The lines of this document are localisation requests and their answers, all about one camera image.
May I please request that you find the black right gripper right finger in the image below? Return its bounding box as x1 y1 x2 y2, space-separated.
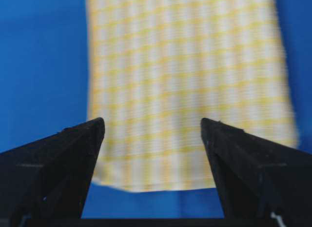
200 118 312 227

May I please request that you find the yellow white checkered towel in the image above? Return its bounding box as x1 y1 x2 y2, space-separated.
86 0 298 192

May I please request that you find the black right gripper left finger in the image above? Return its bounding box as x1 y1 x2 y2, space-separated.
0 118 105 227

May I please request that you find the blue table cloth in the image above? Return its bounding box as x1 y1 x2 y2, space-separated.
0 0 312 218

